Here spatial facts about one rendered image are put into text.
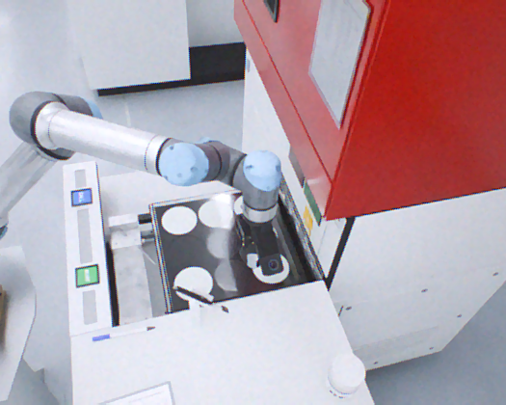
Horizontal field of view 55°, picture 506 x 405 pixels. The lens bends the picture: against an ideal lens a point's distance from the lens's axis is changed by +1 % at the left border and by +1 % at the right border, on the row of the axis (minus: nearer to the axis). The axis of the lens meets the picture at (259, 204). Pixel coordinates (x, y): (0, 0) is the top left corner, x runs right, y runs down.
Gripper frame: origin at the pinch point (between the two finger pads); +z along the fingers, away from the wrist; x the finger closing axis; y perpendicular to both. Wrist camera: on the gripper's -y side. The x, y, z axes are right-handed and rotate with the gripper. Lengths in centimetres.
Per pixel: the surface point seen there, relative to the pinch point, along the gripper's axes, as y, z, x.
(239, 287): 2.0, 11.5, 3.5
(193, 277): 9.0, 11.3, 14.2
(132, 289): 11.6, 13.3, 30.2
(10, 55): 266, 98, 72
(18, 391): 14, 57, 71
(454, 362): -16, 102, -93
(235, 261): 10.0, 11.4, 1.9
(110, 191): 53, 19, 30
